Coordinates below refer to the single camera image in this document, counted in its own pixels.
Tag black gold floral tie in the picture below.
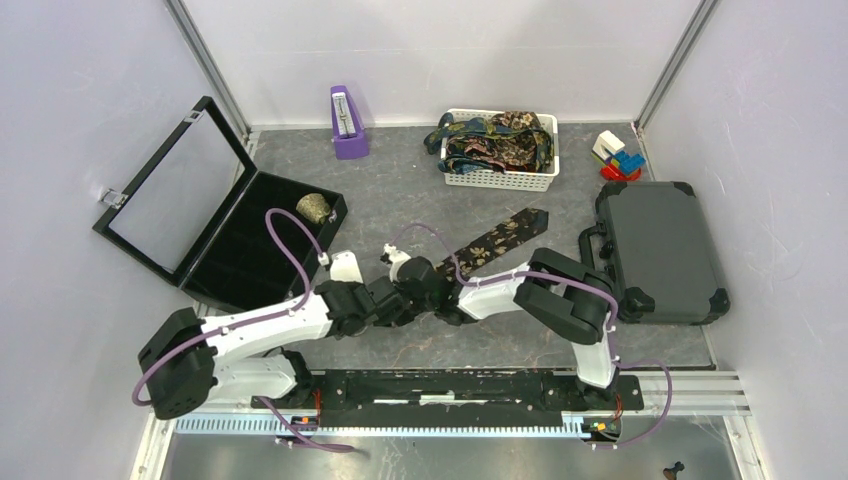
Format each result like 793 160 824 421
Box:
435 207 550 282

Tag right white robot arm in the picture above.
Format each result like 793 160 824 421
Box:
381 244 619 408

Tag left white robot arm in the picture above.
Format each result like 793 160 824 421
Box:
132 276 417 420

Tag pile of patterned ties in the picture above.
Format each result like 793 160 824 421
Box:
423 111 554 175

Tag rolled gold tie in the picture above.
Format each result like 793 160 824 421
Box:
296 193 333 225

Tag black display box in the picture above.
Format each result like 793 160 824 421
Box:
93 96 348 312

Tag purple metronome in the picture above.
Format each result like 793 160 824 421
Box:
330 85 370 160

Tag white perforated basket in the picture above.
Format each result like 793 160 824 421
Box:
434 108 561 192

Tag dark grey hard case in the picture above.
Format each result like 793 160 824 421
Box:
578 181 731 326

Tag colourful toy blocks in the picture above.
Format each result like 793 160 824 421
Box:
591 130 646 182

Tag small black knob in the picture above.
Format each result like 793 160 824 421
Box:
662 461 685 480

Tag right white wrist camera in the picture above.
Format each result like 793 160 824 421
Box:
380 243 411 282

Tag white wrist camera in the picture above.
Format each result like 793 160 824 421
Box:
318 250 364 284
380 243 411 282

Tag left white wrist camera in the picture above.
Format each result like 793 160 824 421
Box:
318 250 364 284

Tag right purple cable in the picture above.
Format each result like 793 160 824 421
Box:
387 222 675 450

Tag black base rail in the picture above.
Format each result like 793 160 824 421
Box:
272 369 645 428

